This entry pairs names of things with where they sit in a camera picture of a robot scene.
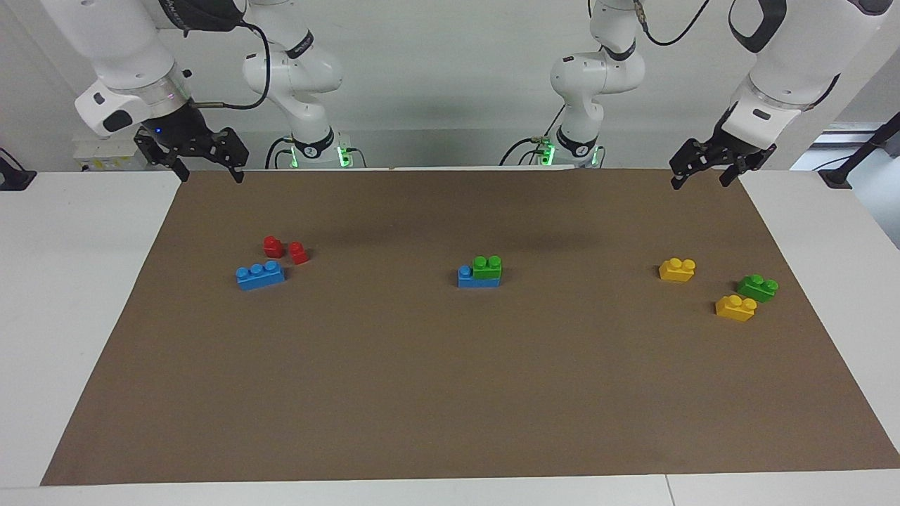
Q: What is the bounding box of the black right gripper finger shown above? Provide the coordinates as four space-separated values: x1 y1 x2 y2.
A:
214 128 250 183
135 135 189 182

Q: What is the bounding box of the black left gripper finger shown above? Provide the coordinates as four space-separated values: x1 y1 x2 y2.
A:
669 139 718 190
719 156 757 187

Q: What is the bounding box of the blue toy building block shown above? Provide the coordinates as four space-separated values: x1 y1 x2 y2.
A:
458 265 501 289
236 261 286 291

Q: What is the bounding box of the yellow toy building block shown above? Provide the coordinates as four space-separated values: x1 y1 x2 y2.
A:
715 295 758 323
659 258 697 283

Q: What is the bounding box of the black table clamp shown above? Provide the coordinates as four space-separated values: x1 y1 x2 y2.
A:
0 148 37 191

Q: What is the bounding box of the brown table mat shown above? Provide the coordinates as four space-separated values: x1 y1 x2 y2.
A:
40 167 900 487

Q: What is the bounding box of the black right base cable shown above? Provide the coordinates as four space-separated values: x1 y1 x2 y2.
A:
265 136 295 170

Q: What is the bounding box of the black base cable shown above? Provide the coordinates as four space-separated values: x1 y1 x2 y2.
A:
265 136 295 170
499 136 551 167

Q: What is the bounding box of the white wall socket box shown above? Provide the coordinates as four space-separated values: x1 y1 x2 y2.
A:
73 136 150 172

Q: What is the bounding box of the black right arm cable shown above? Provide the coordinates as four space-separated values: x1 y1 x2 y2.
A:
188 21 272 111

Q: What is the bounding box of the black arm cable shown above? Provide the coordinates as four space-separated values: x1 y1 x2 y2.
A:
635 0 712 47
188 21 272 111

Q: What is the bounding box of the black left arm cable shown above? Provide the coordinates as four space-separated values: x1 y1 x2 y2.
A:
635 0 712 47

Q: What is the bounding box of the black left base cable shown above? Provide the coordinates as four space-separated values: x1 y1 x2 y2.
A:
499 136 551 167

